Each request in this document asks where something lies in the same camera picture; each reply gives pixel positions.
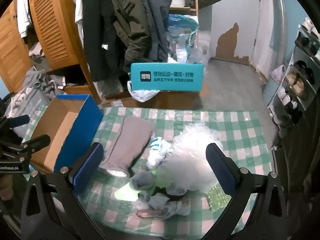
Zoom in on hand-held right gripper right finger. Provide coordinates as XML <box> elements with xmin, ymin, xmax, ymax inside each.
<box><xmin>198</xmin><ymin>142</ymin><xmax>304</xmax><ymax>240</ymax></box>

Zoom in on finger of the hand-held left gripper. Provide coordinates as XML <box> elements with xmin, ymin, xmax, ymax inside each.
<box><xmin>0</xmin><ymin>134</ymin><xmax>51</xmax><ymax>155</ymax></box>
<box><xmin>0</xmin><ymin>115</ymin><xmax>30</xmax><ymax>128</ymax></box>

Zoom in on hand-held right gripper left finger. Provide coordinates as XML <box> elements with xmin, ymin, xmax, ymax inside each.
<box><xmin>20</xmin><ymin>142</ymin><xmax>104</xmax><ymax>240</ymax></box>

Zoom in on blue cardboard box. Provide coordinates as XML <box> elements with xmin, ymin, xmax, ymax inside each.
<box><xmin>29</xmin><ymin>94</ymin><xmax>104</xmax><ymax>174</ymax></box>

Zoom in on green bubble wrap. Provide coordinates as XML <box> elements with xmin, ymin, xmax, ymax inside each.
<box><xmin>205</xmin><ymin>184</ymin><xmax>232</xmax><ymax>210</ymax></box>

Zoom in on white mesh bath pouf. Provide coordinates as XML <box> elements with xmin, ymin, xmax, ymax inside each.
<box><xmin>170</xmin><ymin>124</ymin><xmax>224</xmax><ymax>193</ymax></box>

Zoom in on grey cloth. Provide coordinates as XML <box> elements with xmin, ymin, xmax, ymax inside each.
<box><xmin>100</xmin><ymin>116</ymin><xmax>155</xmax><ymax>179</ymax></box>

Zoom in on light green sheet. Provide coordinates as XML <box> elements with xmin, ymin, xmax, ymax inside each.
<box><xmin>114</xmin><ymin>169</ymin><xmax>170</xmax><ymax>202</ymax></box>

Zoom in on dark grey sock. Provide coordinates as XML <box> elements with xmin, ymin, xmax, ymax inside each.
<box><xmin>130</xmin><ymin>171</ymin><xmax>187</xmax><ymax>202</ymax></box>

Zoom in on white blue striped sock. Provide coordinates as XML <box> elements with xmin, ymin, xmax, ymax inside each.
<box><xmin>146</xmin><ymin>136</ymin><xmax>173</xmax><ymax>169</ymax></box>

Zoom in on grey white sock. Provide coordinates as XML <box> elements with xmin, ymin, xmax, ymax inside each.
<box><xmin>132</xmin><ymin>189</ymin><xmax>192</xmax><ymax>220</ymax></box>

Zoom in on grey printed bag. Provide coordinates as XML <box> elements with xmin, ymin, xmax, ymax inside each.
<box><xmin>5</xmin><ymin>87</ymin><xmax>50</xmax><ymax>138</ymax></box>

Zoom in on pile of grey clothes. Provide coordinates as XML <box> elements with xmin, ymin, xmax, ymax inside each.
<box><xmin>22</xmin><ymin>67</ymin><xmax>68</xmax><ymax>95</ymax></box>

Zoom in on wooden louvered door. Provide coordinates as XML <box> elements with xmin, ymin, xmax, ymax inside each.
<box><xmin>0</xmin><ymin>5</ymin><xmax>28</xmax><ymax>93</ymax></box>
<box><xmin>27</xmin><ymin>0</ymin><xmax>100</xmax><ymax>100</ymax></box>

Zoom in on teal printed box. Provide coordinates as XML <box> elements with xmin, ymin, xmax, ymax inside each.
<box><xmin>130</xmin><ymin>62</ymin><xmax>203</xmax><ymax>92</ymax></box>

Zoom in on pink white plastic bag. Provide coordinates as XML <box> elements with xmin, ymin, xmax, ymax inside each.
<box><xmin>270</xmin><ymin>65</ymin><xmax>285</xmax><ymax>83</ymax></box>

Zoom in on shoe rack with shoes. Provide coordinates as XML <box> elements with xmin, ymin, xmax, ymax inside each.
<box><xmin>271</xmin><ymin>17</ymin><xmax>320</xmax><ymax>130</ymax></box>

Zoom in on black jacket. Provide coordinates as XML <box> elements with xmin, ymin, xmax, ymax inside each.
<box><xmin>82</xmin><ymin>0</ymin><xmax>118</xmax><ymax>82</ymax></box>

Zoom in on clear plastic bags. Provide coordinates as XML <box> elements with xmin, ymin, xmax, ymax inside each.
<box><xmin>170</xmin><ymin>30</ymin><xmax>210</xmax><ymax>64</ymax></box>

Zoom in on white shirt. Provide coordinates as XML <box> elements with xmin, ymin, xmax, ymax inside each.
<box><xmin>66</xmin><ymin>0</ymin><xmax>85</xmax><ymax>53</ymax></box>

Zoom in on blue plastic bag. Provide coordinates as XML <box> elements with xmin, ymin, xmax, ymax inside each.
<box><xmin>169</xmin><ymin>14</ymin><xmax>199</xmax><ymax>40</ymax></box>

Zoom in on olive green jacket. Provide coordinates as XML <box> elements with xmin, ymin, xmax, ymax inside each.
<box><xmin>111</xmin><ymin>0</ymin><xmax>150</xmax><ymax>73</ymax></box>

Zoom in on dark blue jacket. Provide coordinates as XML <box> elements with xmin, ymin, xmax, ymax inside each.
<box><xmin>135</xmin><ymin>0</ymin><xmax>172</xmax><ymax>62</ymax></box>

